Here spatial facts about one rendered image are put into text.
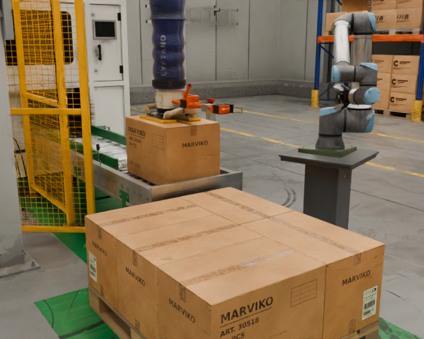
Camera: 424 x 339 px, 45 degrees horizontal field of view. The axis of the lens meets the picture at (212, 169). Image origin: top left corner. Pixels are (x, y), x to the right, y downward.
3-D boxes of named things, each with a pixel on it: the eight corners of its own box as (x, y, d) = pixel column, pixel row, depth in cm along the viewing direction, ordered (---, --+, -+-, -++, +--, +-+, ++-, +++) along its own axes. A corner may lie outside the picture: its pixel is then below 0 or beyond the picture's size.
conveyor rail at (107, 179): (35, 154, 496) (33, 134, 491) (40, 153, 499) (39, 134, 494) (149, 219, 313) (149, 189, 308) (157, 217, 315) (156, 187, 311)
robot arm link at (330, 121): (318, 132, 343) (319, 105, 340) (344, 132, 340) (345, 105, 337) (318, 134, 328) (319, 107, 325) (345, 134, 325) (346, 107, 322)
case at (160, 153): (127, 171, 370) (124, 116, 360) (175, 164, 391) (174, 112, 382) (167, 190, 321) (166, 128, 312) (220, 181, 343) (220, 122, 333)
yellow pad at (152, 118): (138, 118, 353) (138, 110, 352) (152, 116, 359) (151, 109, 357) (163, 124, 326) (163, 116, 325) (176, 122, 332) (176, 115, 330)
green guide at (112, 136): (89, 133, 524) (89, 124, 522) (99, 132, 530) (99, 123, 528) (169, 161, 397) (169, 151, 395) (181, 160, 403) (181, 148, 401)
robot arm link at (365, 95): (381, 86, 271) (381, 105, 272) (367, 87, 282) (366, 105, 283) (367, 85, 267) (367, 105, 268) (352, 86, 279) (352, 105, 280)
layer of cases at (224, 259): (88, 282, 287) (83, 215, 277) (229, 243, 343) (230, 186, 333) (210, 401, 192) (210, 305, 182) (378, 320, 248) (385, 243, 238)
